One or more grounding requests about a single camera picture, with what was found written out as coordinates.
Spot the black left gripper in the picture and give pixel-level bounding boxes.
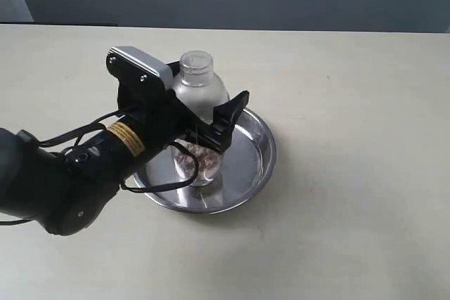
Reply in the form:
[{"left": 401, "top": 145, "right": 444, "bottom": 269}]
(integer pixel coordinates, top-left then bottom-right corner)
[{"left": 105, "top": 54, "right": 250, "bottom": 159}]

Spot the clear plastic shaker bottle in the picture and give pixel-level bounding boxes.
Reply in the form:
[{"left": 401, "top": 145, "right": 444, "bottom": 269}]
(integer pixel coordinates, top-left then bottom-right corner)
[{"left": 174, "top": 51, "right": 229, "bottom": 187}]

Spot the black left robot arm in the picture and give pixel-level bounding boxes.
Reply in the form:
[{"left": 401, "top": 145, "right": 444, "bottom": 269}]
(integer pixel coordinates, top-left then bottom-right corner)
[{"left": 1, "top": 46, "right": 250, "bottom": 236}]

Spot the round stainless steel plate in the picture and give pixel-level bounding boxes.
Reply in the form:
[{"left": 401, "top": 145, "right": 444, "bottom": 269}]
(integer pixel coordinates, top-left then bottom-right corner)
[{"left": 146, "top": 108, "right": 276, "bottom": 214}]

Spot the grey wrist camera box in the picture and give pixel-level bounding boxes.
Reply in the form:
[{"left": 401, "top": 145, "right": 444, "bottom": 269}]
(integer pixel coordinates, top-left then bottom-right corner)
[{"left": 108, "top": 46, "right": 174, "bottom": 90}]

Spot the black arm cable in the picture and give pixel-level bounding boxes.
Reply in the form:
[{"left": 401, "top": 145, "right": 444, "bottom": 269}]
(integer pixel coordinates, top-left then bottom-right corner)
[{"left": 0, "top": 108, "right": 200, "bottom": 227}]

